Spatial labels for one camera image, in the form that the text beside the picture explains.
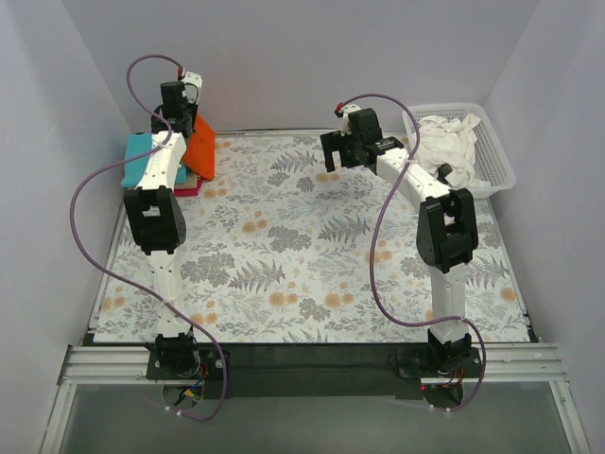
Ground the orange t shirt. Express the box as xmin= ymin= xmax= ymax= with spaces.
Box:
xmin=181 ymin=113 xmax=216 ymax=181

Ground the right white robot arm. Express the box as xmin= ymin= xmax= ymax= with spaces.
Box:
xmin=320 ymin=104 xmax=478 ymax=376

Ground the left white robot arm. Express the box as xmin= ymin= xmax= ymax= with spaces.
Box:
xmin=124 ymin=72 xmax=202 ymax=378

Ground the folded cyan t shirt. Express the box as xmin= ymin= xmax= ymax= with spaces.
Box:
xmin=120 ymin=131 xmax=190 ymax=189

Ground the folded magenta t shirt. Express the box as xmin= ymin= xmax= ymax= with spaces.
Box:
xmin=174 ymin=179 xmax=203 ymax=198

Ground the white t shirt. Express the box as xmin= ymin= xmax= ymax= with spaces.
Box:
xmin=416 ymin=113 xmax=491 ymax=189

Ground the floral table mat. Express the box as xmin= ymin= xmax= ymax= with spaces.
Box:
xmin=93 ymin=132 xmax=530 ymax=344

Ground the white plastic basket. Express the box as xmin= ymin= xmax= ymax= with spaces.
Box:
xmin=409 ymin=102 xmax=516 ymax=200

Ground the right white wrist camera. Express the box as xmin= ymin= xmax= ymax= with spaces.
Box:
xmin=335 ymin=103 xmax=361 ymax=136

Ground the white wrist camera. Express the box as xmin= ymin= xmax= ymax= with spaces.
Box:
xmin=335 ymin=103 xmax=361 ymax=136
xmin=178 ymin=71 xmax=203 ymax=105

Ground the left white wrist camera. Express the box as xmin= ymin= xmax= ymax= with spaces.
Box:
xmin=178 ymin=71 xmax=203 ymax=105

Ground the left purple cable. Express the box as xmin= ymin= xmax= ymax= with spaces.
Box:
xmin=68 ymin=54 xmax=231 ymax=423

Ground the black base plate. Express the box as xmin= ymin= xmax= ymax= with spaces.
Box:
xmin=146 ymin=340 xmax=481 ymax=401

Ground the aluminium frame rail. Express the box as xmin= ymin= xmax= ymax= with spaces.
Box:
xmin=61 ymin=343 xmax=568 ymax=384

